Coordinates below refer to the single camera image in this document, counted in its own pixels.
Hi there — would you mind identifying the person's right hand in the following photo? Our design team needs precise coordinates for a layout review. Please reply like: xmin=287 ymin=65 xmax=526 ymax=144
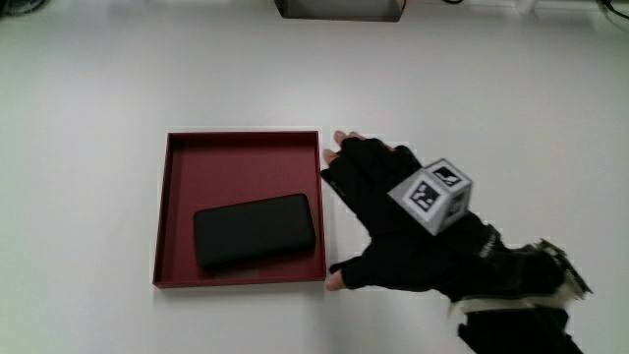
xmin=319 ymin=130 xmax=503 ymax=302

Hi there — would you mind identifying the black battery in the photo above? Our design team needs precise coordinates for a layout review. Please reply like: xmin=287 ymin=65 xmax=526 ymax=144
xmin=192 ymin=193 xmax=317 ymax=270

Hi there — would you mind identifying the dark red square plate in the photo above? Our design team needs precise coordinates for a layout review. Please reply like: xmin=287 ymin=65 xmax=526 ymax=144
xmin=151 ymin=130 xmax=328 ymax=290

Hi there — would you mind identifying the person's right forearm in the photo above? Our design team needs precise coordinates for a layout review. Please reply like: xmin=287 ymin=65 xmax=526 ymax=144
xmin=445 ymin=238 xmax=594 ymax=354

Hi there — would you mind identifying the grey metal box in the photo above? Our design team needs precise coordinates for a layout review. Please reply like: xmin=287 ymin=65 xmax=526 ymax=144
xmin=273 ymin=0 xmax=408 ymax=24

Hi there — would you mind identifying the black cable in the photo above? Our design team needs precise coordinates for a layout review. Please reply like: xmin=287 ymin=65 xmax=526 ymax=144
xmin=596 ymin=0 xmax=629 ymax=22

